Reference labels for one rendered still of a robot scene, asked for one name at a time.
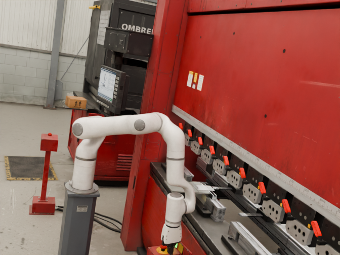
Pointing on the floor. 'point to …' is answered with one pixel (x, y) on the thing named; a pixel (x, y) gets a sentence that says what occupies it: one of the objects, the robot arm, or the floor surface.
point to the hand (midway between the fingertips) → (170, 250)
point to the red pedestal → (48, 207)
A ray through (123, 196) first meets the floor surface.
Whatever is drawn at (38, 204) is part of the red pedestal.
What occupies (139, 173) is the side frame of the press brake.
